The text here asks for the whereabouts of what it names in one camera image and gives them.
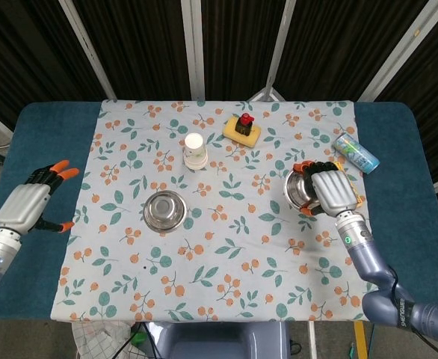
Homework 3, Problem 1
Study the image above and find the teal table cover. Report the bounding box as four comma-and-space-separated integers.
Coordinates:
0, 100, 435, 322

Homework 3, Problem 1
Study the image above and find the yellow sponge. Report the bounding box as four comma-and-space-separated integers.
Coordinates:
222, 115, 263, 147

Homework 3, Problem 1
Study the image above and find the stack of paper cups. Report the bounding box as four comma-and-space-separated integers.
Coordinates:
182, 132, 209, 171

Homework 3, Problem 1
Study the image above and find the white grid cloth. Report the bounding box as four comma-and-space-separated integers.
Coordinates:
71, 320, 135, 359

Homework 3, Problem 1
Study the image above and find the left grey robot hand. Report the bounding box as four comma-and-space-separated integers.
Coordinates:
0, 159, 81, 236

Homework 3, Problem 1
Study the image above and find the light blue drink can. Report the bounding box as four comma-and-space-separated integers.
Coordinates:
333, 132, 380, 175

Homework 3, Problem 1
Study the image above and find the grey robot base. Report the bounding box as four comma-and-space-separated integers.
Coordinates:
155, 321, 291, 359

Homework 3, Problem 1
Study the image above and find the steel bowl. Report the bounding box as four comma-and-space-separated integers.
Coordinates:
143, 189, 188, 233
284, 168, 323, 212

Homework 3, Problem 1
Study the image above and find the floral tablecloth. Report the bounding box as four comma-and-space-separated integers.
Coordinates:
50, 99, 373, 323

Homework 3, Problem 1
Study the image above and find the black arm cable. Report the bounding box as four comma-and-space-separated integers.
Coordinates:
386, 266, 438, 359

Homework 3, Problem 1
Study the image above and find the yellow snack packet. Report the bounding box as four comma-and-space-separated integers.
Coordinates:
330, 161, 365, 209

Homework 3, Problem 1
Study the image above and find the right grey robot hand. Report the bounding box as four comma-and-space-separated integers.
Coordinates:
292, 159, 365, 218

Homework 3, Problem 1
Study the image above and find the black bottle red cap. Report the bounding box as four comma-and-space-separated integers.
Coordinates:
234, 111, 256, 136

